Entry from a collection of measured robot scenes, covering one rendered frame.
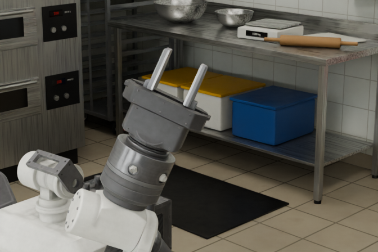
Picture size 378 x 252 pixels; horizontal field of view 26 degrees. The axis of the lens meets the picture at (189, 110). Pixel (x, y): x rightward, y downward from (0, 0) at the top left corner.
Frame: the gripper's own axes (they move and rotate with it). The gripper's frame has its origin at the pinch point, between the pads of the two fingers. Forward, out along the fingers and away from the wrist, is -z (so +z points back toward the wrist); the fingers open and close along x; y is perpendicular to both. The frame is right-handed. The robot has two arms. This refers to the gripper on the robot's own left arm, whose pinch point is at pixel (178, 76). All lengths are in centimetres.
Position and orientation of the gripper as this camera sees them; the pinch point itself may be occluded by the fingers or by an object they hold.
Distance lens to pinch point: 112.6
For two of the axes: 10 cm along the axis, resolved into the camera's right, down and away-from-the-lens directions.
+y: 1.6, -1.4, 9.8
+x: -9.0, -4.2, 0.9
